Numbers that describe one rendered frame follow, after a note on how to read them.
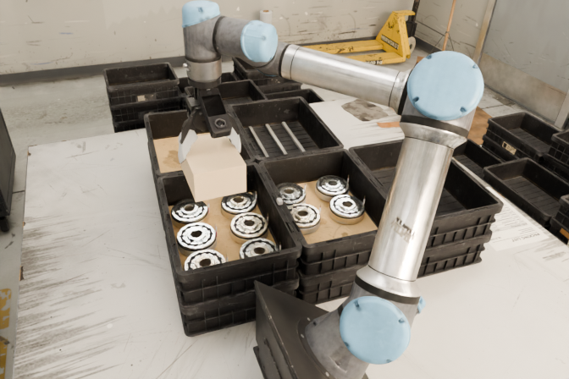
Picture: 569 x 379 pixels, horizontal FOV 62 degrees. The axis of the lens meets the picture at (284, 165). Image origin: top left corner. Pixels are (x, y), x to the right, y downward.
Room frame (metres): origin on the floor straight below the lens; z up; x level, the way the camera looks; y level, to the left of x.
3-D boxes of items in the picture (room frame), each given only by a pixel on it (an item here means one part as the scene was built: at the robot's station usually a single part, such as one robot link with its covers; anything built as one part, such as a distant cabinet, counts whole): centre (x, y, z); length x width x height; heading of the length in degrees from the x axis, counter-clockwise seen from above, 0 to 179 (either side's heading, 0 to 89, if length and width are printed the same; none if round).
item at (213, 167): (0.93, 0.17, 1.09); 0.16 x 0.12 x 0.07; 24
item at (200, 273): (0.95, 0.15, 0.92); 0.40 x 0.30 x 0.02; 21
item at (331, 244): (1.06, -0.13, 0.92); 0.40 x 0.30 x 0.02; 21
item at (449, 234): (1.17, -0.41, 0.87); 0.40 x 0.30 x 0.11; 21
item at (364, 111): (2.04, -0.37, 0.71); 0.22 x 0.19 x 0.01; 24
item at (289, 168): (1.06, -0.13, 0.87); 0.40 x 0.30 x 0.11; 21
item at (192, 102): (0.95, 0.19, 1.24); 0.09 x 0.08 x 0.12; 24
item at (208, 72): (0.95, 0.18, 1.32); 0.08 x 0.08 x 0.05
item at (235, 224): (0.98, 0.09, 0.86); 0.10 x 0.10 x 0.01
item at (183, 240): (0.93, 0.22, 0.86); 0.10 x 0.10 x 0.01
